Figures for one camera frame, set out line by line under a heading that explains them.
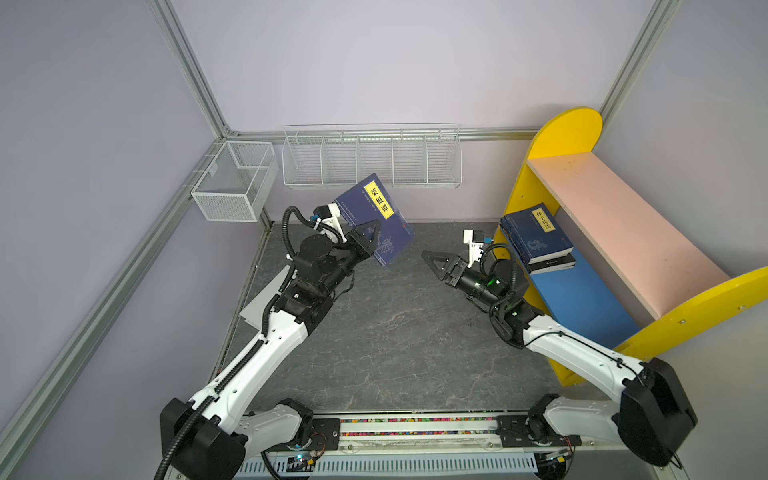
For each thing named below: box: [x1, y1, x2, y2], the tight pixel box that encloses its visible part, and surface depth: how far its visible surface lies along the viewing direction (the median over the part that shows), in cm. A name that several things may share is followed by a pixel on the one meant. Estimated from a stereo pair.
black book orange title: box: [527, 253, 576, 276], surface depth 88 cm
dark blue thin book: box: [334, 173, 416, 267], surface depth 69 cm
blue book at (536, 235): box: [499, 203, 574, 265], surface depth 91 cm
